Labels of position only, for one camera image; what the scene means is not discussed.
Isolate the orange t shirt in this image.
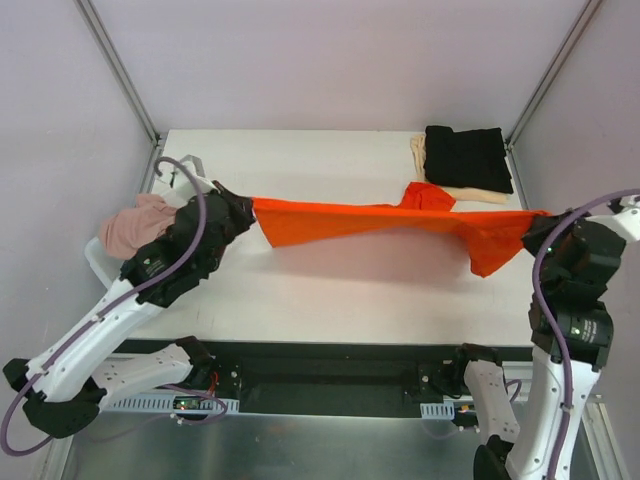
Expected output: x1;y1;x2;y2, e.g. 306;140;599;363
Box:
253;182;551;278

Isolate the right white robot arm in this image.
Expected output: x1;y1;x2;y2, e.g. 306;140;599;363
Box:
450;189;639;479

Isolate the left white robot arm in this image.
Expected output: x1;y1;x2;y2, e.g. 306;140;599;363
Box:
3;182;256;439

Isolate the white plastic basket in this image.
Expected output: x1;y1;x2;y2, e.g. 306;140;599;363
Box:
84;155;214;289

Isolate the pink t shirt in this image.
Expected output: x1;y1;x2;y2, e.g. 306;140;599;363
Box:
98;194;177;260

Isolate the folded black t shirt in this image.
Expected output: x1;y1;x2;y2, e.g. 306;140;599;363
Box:
423;125;514;195

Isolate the folded beige t shirt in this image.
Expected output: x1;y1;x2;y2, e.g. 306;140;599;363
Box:
409;134;510;205

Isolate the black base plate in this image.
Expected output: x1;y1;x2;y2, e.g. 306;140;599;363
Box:
177;336;501;418

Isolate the left white cable duct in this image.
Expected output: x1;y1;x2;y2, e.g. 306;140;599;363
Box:
106;392;240;416

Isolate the white cable duct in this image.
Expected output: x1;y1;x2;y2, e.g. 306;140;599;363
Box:
420;401;456;421
106;392;240;416

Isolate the right white cable duct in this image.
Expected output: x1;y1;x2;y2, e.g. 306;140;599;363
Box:
420;401;456;421

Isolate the right aluminium frame post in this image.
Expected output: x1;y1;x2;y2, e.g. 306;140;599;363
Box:
505;0;604;151

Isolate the aluminium frame post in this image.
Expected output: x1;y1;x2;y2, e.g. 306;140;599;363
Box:
74;0;169;146
505;0;604;151

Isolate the left aluminium frame post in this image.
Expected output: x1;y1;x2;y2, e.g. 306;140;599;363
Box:
74;0;169;146

